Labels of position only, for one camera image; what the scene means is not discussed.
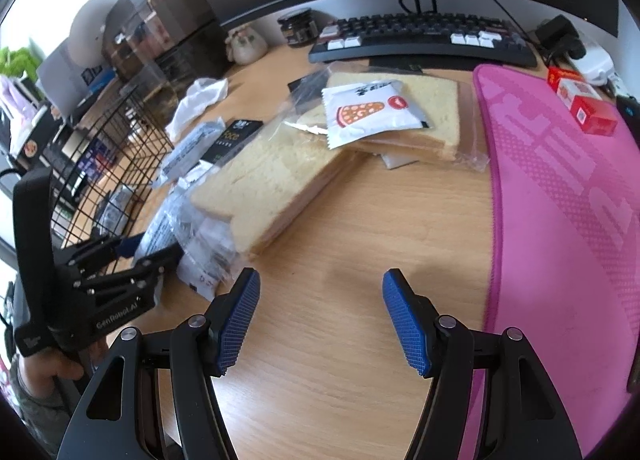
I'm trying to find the white power strip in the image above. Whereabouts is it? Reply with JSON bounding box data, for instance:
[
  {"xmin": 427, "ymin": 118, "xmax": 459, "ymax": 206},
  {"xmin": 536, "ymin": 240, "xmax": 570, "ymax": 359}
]
[{"xmin": 565, "ymin": 40, "xmax": 614, "ymax": 85}]

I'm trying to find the person's left hand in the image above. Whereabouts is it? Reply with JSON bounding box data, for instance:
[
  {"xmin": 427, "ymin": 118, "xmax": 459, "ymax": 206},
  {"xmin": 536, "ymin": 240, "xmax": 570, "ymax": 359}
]
[{"xmin": 17, "ymin": 340, "xmax": 108, "ymax": 393}]

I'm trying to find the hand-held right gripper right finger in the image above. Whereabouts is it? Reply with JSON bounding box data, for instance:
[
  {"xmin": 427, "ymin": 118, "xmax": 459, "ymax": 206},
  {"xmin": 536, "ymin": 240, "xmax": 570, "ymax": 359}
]
[{"xmin": 382, "ymin": 268, "xmax": 583, "ymax": 460}]

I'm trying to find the black power adapter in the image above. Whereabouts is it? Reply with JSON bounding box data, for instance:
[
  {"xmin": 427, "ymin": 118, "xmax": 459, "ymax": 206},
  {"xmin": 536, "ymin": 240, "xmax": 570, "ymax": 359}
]
[{"xmin": 536, "ymin": 16, "xmax": 586, "ymax": 60}]

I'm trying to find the dark glass jar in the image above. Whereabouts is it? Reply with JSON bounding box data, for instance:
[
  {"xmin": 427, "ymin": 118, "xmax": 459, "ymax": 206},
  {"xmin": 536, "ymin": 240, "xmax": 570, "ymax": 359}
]
[{"xmin": 276, "ymin": 10, "xmax": 320, "ymax": 48}]

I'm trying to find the red and white box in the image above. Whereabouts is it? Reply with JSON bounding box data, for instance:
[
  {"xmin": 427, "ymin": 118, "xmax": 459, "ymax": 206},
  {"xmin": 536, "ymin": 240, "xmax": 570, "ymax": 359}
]
[{"xmin": 546, "ymin": 66, "xmax": 620, "ymax": 137}]

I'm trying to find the green plant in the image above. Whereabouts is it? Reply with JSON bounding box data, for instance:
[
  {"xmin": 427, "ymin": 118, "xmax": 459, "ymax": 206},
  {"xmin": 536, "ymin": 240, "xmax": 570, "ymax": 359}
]
[{"xmin": 0, "ymin": 46, "xmax": 40, "ymax": 83}]

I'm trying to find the wooden desktop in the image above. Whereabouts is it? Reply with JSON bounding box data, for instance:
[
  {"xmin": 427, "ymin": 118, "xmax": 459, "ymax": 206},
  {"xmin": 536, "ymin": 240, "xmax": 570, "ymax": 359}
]
[{"xmin": 85, "ymin": 42, "xmax": 551, "ymax": 460}]

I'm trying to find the pink mouse pad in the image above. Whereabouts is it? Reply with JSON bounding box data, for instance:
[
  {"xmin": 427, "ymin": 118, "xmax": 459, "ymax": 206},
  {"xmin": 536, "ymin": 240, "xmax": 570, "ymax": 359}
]
[{"xmin": 472, "ymin": 64, "xmax": 640, "ymax": 460}]

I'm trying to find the person's left forearm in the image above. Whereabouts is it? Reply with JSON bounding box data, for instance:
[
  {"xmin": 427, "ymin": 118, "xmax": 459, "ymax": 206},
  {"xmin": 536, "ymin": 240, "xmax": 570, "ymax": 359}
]
[{"xmin": 6, "ymin": 355, "xmax": 71, "ymax": 441}]

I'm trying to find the long silver white packet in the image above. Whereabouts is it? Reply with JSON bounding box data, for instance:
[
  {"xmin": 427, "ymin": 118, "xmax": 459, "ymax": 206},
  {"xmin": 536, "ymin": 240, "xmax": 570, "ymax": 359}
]
[{"xmin": 152, "ymin": 120, "xmax": 226, "ymax": 188}]

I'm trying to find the large bagged sliced bread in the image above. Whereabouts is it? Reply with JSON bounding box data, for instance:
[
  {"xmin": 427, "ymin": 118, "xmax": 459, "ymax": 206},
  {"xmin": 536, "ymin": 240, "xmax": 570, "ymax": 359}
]
[{"xmin": 285, "ymin": 67, "xmax": 493, "ymax": 171}]

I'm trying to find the black foil packet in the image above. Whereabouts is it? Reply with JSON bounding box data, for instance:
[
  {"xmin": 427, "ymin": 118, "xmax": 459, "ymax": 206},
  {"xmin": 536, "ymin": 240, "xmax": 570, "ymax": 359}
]
[{"xmin": 287, "ymin": 72, "xmax": 332, "ymax": 106}]

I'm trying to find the white paper card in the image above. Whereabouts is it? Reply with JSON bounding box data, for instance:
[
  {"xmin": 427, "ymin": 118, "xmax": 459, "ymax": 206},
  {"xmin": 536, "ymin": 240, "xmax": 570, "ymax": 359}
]
[{"xmin": 382, "ymin": 152, "xmax": 417, "ymax": 171}]

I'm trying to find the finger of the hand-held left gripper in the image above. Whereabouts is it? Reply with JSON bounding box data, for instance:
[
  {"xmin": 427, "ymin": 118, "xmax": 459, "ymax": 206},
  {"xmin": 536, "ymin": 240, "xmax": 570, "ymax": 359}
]
[
  {"xmin": 74, "ymin": 244, "xmax": 184, "ymax": 297},
  {"xmin": 59, "ymin": 234, "xmax": 147, "ymax": 271}
]

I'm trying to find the black flat box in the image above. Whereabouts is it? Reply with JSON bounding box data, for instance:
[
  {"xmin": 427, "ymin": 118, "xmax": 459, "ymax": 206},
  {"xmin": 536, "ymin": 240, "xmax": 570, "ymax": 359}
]
[{"xmin": 200, "ymin": 119, "xmax": 264, "ymax": 165}]

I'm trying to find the clear bag of white sachets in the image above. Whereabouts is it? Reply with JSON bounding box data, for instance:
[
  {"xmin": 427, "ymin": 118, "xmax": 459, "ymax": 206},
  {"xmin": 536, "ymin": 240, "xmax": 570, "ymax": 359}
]
[{"xmin": 175, "ymin": 185, "xmax": 251, "ymax": 301}]

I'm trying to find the black power cable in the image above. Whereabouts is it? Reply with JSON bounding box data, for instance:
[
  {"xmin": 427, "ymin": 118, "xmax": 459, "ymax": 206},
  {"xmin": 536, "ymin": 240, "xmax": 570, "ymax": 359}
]
[{"xmin": 487, "ymin": 0, "xmax": 551, "ymax": 66}]

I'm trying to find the white pizza print packet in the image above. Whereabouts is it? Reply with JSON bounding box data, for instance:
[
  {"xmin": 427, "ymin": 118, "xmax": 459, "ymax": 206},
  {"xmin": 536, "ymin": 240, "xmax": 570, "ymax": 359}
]
[{"xmin": 321, "ymin": 80, "xmax": 431, "ymax": 151}]

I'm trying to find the crumpled white tissue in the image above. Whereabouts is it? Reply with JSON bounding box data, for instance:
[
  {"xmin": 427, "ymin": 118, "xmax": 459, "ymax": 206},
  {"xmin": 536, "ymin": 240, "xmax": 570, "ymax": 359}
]
[{"xmin": 165, "ymin": 78, "xmax": 229, "ymax": 143}]

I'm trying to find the black computer mouse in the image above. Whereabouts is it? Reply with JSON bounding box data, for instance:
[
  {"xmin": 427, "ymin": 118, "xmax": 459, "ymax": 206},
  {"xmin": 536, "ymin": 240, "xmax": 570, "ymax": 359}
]
[{"xmin": 616, "ymin": 94, "xmax": 640, "ymax": 151}]

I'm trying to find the black monitor stand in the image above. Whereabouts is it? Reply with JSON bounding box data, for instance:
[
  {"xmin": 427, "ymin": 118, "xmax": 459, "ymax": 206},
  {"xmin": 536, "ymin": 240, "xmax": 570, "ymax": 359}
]
[{"xmin": 397, "ymin": 0, "xmax": 438, "ymax": 15}]

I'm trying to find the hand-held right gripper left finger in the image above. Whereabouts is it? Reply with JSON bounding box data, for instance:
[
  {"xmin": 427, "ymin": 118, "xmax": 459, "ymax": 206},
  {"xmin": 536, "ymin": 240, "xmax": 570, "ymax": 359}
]
[{"xmin": 56, "ymin": 267, "xmax": 262, "ymax": 460}]

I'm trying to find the black mechanical keyboard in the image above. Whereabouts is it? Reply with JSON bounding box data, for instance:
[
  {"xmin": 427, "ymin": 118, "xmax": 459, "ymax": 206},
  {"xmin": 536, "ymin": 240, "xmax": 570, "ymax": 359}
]
[{"xmin": 307, "ymin": 12, "xmax": 538, "ymax": 68}]

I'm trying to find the cream plush figure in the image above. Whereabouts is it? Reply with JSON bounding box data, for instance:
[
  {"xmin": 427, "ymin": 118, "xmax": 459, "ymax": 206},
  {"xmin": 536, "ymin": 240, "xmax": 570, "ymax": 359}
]
[{"xmin": 226, "ymin": 24, "xmax": 269, "ymax": 65}]

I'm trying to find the clear display cabinet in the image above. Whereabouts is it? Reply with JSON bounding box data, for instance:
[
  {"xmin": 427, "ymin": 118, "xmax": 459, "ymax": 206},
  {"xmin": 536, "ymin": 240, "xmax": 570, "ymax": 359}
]
[{"xmin": 100, "ymin": 0, "xmax": 231, "ymax": 85}]

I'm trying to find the black wire basket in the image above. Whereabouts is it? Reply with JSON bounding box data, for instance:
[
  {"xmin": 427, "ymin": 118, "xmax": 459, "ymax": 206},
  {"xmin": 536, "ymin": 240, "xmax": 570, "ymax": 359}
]
[{"xmin": 47, "ymin": 74, "xmax": 176, "ymax": 251}]

